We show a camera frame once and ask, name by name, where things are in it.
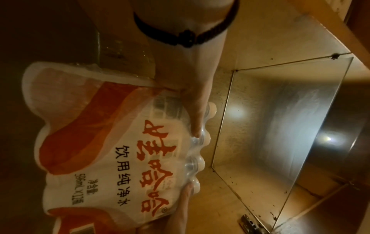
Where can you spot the person's left forearm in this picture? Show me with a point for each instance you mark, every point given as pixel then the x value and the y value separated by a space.
pixel 185 16

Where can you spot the person's left hand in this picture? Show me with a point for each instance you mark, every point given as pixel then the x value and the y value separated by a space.
pixel 188 68

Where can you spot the shiny metal cabinet panel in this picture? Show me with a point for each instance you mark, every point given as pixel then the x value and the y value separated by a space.
pixel 277 128

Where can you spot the shrink-wrapped water bottle pack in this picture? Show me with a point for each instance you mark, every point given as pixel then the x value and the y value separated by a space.
pixel 95 146

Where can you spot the wooden cabinet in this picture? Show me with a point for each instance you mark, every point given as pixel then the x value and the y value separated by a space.
pixel 260 41

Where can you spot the metal cabinet hinge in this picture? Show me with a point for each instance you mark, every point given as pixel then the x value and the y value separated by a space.
pixel 251 224

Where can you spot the person's right hand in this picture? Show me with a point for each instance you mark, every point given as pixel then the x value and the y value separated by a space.
pixel 177 217

